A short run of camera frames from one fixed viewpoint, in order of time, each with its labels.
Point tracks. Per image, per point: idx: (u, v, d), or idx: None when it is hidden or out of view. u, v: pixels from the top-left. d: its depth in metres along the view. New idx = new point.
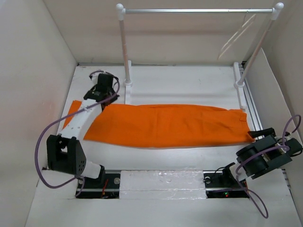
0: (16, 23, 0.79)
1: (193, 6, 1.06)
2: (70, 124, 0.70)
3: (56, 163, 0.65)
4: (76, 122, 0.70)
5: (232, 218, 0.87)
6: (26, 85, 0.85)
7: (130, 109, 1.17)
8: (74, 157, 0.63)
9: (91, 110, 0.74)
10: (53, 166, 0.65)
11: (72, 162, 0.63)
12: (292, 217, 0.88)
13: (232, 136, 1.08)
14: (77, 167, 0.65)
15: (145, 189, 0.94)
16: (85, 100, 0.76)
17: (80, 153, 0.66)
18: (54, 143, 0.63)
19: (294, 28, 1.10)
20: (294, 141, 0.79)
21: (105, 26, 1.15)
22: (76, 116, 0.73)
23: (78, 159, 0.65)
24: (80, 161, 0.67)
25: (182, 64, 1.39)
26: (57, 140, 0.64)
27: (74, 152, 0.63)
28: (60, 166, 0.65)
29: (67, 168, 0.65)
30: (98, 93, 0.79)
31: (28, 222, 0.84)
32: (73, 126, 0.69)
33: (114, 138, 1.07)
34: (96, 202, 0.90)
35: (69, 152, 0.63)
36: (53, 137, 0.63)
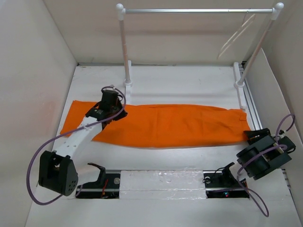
0: (17, 23, 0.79)
1: (193, 6, 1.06)
2: (67, 141, 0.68)
3: (46, 180, 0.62)
4: (73, 140, 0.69)
5: (232, 218, 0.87)
6: (26, 85, 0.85)
7: (130, 109, 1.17)
8: (65, 176, 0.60)
9: (90, 128, 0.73)
10: (43, 182, 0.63)
11: (62, 182, 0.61)
12: (292, 217, 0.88)
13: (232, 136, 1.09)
14: (66, 187, 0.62)
15: (145, 189, 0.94)
16: (87, 118, 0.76)
17: (72, 173, 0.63)
18: (47, 160, 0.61)
19: (294, 28, 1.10)
20: (287, 139, 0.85)
21: (105, 26, 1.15)
22: (75, 133, 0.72)
23: (69, 178, 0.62)
24: (71, 181, 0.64)
25: (182, 64, 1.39)
26: (50, 157, 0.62)
27: (66, 171, 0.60)
28: (50, 183, 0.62)
29: (57, 187, 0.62)
30: (100, 112, 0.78)
31: (28, 222, 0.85)
32: (69, 144, 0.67)
33: (114, 138, 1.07)
34: (96, 202, 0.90)
35: (60, 170, 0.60)
36: (47, 153, 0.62)
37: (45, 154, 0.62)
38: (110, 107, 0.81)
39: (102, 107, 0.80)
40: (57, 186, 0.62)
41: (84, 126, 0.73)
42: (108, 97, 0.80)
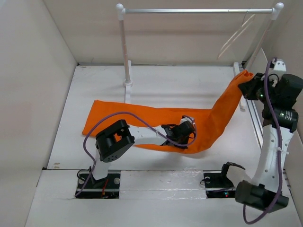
0: (16, 24, 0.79)
1: (194, 6, 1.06)
2: (140, 128, 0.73)
3: (103, 136, 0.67)
4: (145, 131, 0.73)
5: (232, 218, 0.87)
6: (26, 85, 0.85)
7: (151, 111, 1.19)
8: (118, 147, 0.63)
9: (158, 137, 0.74)
10: (100, 137, 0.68)
11: (111, 151, 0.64)
12: (292, 217, 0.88)
13: (233, 102, 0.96)
14: (109, 156, 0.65)
15: (145, 189, 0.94)
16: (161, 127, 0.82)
17: (121, 152, 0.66)
18: (120, 126, 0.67)
19: (294, 28, 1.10)
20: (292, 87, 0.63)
21: (105, 26, 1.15)
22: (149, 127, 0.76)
23: (117, 153, 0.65)
24: (115, 156, 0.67)
25: (183, 64, 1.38)
26: (122, 126, 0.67)
27: (122, 144, 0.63)
28: (103, 141, 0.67)
29: (104, 149, 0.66)
30: (171, 133, 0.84)
31: (28, 222, 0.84)
32: (140, 132, 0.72)
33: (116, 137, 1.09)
34: (96, 203, 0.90)
35: (119, 141, 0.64)
36: (123, 122, 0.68)
37: (121, 122, 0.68)
38: (179, 134, 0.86)
39: (175, 130, 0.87)
40: (105, 148, 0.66)
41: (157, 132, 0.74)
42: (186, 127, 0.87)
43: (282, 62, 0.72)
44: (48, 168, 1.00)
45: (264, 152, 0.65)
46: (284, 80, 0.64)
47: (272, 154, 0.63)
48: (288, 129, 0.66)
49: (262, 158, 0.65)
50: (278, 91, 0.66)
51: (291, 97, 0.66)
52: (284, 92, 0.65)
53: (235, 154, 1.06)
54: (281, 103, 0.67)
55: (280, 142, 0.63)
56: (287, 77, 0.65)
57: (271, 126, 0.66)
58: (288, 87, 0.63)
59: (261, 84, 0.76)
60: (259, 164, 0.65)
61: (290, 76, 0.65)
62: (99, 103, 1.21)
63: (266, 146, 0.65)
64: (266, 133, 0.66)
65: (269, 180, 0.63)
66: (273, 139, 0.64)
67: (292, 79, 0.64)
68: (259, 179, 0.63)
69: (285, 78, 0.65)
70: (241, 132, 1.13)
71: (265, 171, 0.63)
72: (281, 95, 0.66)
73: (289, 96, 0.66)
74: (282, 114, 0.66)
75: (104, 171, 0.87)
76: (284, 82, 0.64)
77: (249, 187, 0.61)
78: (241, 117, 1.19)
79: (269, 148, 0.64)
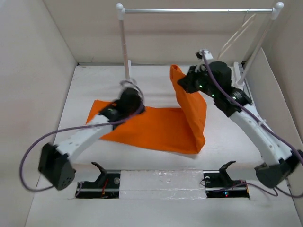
0: (16, 24, 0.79)
1: (194, 6, 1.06)
2: (71, 138, 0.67)
3: (43, 170, 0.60)
4: (77, 138, 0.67)
5: (232, 218, 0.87)
6: (26, 85, 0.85)
7: (149, 111, 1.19)
8: (57, 173, 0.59)
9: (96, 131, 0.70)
10: (42, 172, 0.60)
11: (56, 177, 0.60)
12: (292, 217, 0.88)
13: (187, 96, 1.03)
14: (58, 181, 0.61)
15: (145, 189, 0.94)
16: (99, 117, 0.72)
17: (68, 170, 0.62)
18: (46, 153, 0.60)
19: (293, 27, 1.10)
20: (226, 73, 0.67)
21: (105, 26, 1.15)
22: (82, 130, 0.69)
23: (64, 175, 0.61)
24: (66, 177, 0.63)
25: (183, 64, 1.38)
26: (50, 151, 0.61)
27: (62, 167, 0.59)
28: (46, 174, 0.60)
29: (51, 178, 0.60)
30: (115, 112, 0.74)
31: (28, 222, 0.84)
32: (74, 141, 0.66)
33: (117, 137, 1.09)
34: (96, 202, 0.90)
35: (56, 167, 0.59)
36: (48, 146, 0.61)
37: (44, 150, 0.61)
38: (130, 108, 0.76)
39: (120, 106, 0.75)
40: (51, 177, 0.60)
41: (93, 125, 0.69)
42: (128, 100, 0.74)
43: (207, 52, 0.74)
44: None
45: (253, 135, 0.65)
46: (216, 72, 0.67)
47: (259, 131, 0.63)
48: (247, 104, 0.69)
49: (257, 140, 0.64)
50: (218, 81, 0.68)
51: (228, 81, 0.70)
52: (223, 82, 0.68)
53: (235, 154, 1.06)
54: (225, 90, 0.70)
55: (255, 117, 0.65)
56: (215, 68, 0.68)
57: (237, 111, 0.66)
58: (223, 75, 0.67)
59: (196, 75, 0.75)
60: (260, 147, 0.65)
61: (216, 65, 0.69)
62: (99, 103, 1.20)
63: (250, 129, 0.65)
64: (240, 120, 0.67)
65: (279, 150, 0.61)
66: (249, 120, 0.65)
67: (220, 67, 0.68)
68: (274, 158, 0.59)
69: (214, 69, 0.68)
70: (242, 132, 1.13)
71: (271, 147, 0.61)
72: (221, 82, 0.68)
73: (227, 82, 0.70)
74: (234, 97, 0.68)
75: (89, 176, 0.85)
76: (217, 74, 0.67)
77: (275, 172, 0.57)
78: None
79: (252, 128, 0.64)
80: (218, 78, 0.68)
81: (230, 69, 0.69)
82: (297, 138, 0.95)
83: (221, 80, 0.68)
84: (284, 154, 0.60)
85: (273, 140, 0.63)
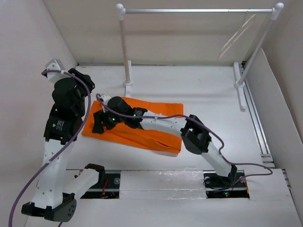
0: (17, 24, 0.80)
1: (193, 7, 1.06)
2: (40, 188, 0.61)
3: None
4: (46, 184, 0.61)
5: (232, 218, 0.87)
6: (26, 85, 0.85)
7: None
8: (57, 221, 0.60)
9: (58, 160, 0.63)
10: None
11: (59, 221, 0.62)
12: (292, 218, 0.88)
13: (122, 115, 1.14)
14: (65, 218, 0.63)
15: (145, 189, 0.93)
16: (48, 144, 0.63)
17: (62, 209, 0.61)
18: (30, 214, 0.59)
19: (294, 28, 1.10)
20: (122, 102, 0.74)
21: (105, 26, 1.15)
22: (42, 173, 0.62)
23: (63, 213, 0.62)
24: (67, 209, 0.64)
25: (183, 64, 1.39)
26: (32, 210, 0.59)
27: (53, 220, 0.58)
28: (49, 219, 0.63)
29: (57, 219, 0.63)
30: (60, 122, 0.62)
31: (28, 222, 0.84)
32: (44, 190, 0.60)
33: (117, 137, 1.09)
34: (96, 203, 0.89)
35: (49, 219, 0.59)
36: (26, 209, 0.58)
37: (25, 213, 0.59)
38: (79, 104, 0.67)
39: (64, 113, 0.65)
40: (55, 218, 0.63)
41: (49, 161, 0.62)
42: (74, 94, 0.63)
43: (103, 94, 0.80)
44: None
45: (159, 128, 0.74)
46: (113, 107, 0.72)
47: (160, 122, 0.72)
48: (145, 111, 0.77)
49: (162, 128, 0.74)
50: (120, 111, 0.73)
51: (127, 106, 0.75)
52: (123, 108, 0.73)
53: (235, 154, 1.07)
54: (129, 113, 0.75)
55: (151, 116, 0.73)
56: (111, 103, 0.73)
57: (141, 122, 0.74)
58: (120, 108, 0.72)
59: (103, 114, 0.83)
60: (168, 132, 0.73)
61: (111, 100, 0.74)
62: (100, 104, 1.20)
63: (153, 126, 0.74)
64: (146, 125, 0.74)
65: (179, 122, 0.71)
66: (151, 120, 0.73)
67: (114, 101, 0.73)
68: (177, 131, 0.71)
69: (111, 105, 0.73)
70: (242, 133, 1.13)
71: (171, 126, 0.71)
72: (122, 110, 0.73)
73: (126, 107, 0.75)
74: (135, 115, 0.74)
75: (90, 182, 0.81)
76: (114, 108, 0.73)
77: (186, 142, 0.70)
78: (241, 117, 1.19)
79: (154, 124, 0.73)
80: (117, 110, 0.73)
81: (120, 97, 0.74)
82: (297, 138, 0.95)
83: (121, 110, 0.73)
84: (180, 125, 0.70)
85: (171, 120, 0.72)
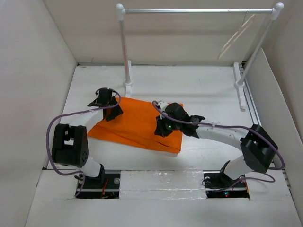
0: (16, 24, 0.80)
1: (194, 7, 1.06)
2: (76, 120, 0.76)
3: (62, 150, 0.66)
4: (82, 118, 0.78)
5: (232, 218, 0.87)
6: (26, 85, 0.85)
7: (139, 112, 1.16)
8: (78, 146, 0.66)
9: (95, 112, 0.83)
10: (57, 153, 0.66)
11: (77, 152, 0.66)
12: (292, 217, 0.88)
13: (130, 116, 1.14)
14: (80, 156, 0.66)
15: (145, 189, 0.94)
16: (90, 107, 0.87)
17: (84, 143, 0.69)
18: (61, 130, 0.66)
19: (294, 27, 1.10)
20: (179, 108, 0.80)
21: (105, 27, 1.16)
22: (81, 115, 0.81)
23: (83, 148, 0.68)
24: (84, 149, 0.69)
25: (183, 64, 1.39)
26: (64, 129, 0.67)
27: (81, 136, 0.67)
28: (65, 152, 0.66)
29: (72, 156, 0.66)
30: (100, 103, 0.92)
31: (28, 221, 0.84)
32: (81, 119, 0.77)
33: (119, 139, 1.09)
34: (96, 203, 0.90)
35: (76, 138, 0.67)
36: (60, 126, 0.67)
37: (57, 130, 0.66)
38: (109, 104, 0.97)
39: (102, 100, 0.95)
40: (72, 155, 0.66)
41: (91, 109, 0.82)
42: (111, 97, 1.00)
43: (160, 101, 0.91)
44: (48, 168, 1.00)
45: (218, 136, 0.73)
46: (170, 112, 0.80)
47: (218, 130, 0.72)
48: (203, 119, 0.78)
49: (220, 137, 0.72)
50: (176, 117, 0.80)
51: (183, 112, 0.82)
52: (180, 114, 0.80)
53: (235, 154, 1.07)
54: (185, 120, 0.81)
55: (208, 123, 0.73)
56: (167, 109, 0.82)
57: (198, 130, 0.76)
58: (176, 113, 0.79)
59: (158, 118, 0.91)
60: (228, 142, 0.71)
61: (169, 106, 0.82)
62: None
63: (210, 133, 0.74)
64: (203, 132, 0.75)
65: (237, 134, 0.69)
66: (207, 128, 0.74)
67: (173, 107, 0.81)
68: (237, 143, 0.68)
69: (168, 110, 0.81)
70: None
71: (230, 135, 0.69)
72: (179, 117, 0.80)
73: (183, 113, 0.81)
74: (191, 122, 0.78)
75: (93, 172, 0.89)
76: (171, 113, 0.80)
77: (245, 153, 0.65)
78: (242, 117, 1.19)
79: (210, 132, 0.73)
80: (173, 116, 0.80)
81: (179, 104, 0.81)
82: (297, 138, 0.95)
83: (176, 115, 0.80)
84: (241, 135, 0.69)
85: (229, 130, 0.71)
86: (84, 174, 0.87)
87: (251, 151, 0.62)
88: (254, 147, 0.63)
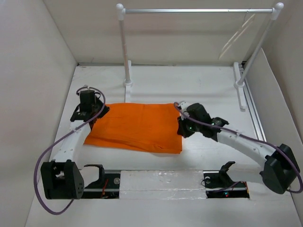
0: (17, 24, 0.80)
1: (194, 7, 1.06)
2: (62, 149, 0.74)
3: (53, 189, 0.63)
4: (67, 145, 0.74)
5: (232, 218, 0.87)
6: (26, 86, 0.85)
7: (136, 117, 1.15)
8: (70, 183, 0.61)
9: (80, 131, 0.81)
10: (51, 193, 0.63)
11: (71, 188, 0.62)
12: (292, 217, 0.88)
13: (128, 122, 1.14)
14: (75, 191, 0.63)
15: (145, 189, 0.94)
16: (75, 122, 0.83)
17: (77, 176, 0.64)
18: (48, 170, 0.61)
19: (293, 28, 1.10)
20: (201, 108, 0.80)
21: (105, 27, 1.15)
22: (66, 139, 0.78)
23: (76, 181, 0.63)
24: (78, 181, 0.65)
25: (183, 64, 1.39)
26: (51, 167, 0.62)
27: (70, 173, 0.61)
28: (57, 190, 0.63)
29: (66, 192, 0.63)
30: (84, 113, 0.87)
31: (28, 222, 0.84)
32: (66, 149, 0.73)
33: (119, 144, 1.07)
34: (96, 203, 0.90)
35: (66, 176, 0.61)
36: (47, 165, 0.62)
37: (43, 171, 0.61)
38: (93, 109, 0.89)
39: (84, 108, 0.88)
40: (66, 191, 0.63)
41: (75, 129, 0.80)
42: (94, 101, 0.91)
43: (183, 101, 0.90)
44: None
45: (239, 146, 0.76)
46: (191, 111, 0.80)
47: (241, 140, 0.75)
48: (226, 124, 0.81)
49: (241, 147, 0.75)
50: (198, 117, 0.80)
51: (205, 113, 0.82)
52: (201, 113, 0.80)
53: (235, 154, 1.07)
54: (205, 120, 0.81)
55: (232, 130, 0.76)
56: (190, 108, 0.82)
57: (219, 133, 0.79)
58: (197, 112, 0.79)
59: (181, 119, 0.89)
60: (249, 154, 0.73)
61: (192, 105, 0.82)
62: None
63: (232, 141, 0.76)
64: (224, 138, 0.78)
65: (263, 150, 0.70)
66: (229, 135, 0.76)
67: (194, 106, 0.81)
68: (261, 158, 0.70)
69: (190, 109, 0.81)
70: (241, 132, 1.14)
71: (254, 149, 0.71)
72: (200, 118, 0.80)
73: (204, 113, 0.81)
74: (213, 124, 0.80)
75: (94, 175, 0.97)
76: (192, 112, 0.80)
77: (267, 172, 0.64)
78: (241, 117, 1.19)
79: (234, 139, 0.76)
80: (194, 115, 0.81)
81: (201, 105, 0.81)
82: (297, 138, 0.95)
83: (199, 116, 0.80)
84: (266, 152, 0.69)
85: (255, 144, 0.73)
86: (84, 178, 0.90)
87: (274, 172, 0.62)
88: (278, 169, 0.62)
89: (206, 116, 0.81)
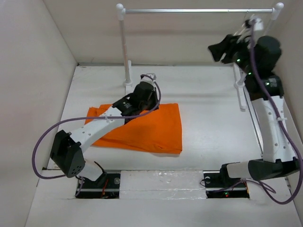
0: (17, 24, 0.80)
1: (194, 7, 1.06)
2: (84, 127, 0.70)
3: (55, 156, 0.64)
4: (91, 128, 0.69)
5: (232, 218, 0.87)
6: (26, 86, 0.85)
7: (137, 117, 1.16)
8: (69, 160, 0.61)
9: (111, 121, 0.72)
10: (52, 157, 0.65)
11: (67, 166, 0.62)
12: (292, 217, 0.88)
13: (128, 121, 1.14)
14: (69, 170, 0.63)
15: (145, 189, 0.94)
16: (112, 109, 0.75)
17: (79, 159, 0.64)
18: (59, 139, 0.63)
19: (293, 28, 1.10)
20: (277, 53, 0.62)
21: (105, 27, 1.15)
22: (95, 120, 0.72)
23: (75, 162, 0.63)
24: (76, 164, 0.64)
25: (183, 64, 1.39)
26: (65, 137, 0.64)
27: (71, 154, 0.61)
28: (57, 160, 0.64)
29: (62, 166, 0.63)
30: (128, 106, 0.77)
31: (28, 221, 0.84)
32: (85, 130, 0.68)
33: (118, 144, 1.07)
34: (97, 203, 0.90)
35: (68, 153, 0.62)
36: (63, 133, 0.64)
37: (57, 136, 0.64)
38: (141, 106, 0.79)
39: (133, 100, 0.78)
40: (63, 165, 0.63)
41: (106, 117, 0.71)
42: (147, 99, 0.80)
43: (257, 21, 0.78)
44: (48, 168, 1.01)
45: (267, 128, 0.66)
46: (262, 48, 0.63)
47: (275, 126, 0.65)
48: (278, 95, 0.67)
49: (269, 135, 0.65)
50: (258, 62, 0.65)
51: (271, 64, 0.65)
52: (266, 61, 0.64)
53: (235, 154, 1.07)
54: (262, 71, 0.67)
55: (277, 112, 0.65)
56: (263, 43, 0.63)
57: (263, 100, 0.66)
58: (268, 55, 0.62)
59: (237, 46, 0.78)
60: (267, 144, 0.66)
61: (264, 39, 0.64)
62: (102, 106, 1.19)
63: (267, 121, 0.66)
64: (261, 107, 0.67)
65: (282, 152, 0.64)
66: (270, 112, 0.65)
67: (269, 44, 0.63)
68: (274, 154, 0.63)
69: (262, 45, 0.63)
70: (241, 132, 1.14)
71: (275, 144, 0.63)
72: (261, 65, 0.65)
73: (269, 64, 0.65)
74: (268, 83, 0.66)
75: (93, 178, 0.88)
76: (262, 49, 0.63)
77: (266, 170, 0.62)
78: (242, 117, 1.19)
79: (270, 121, 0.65)
80: (261, 55, 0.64)
81: (280, 54, 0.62)
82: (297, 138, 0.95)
83: (264, 63, 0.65)
84: (281, 155, 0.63)
85: (283, 140, 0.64)
86: (82, 178, 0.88)
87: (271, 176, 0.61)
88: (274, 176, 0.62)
89: (271, 65, 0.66)
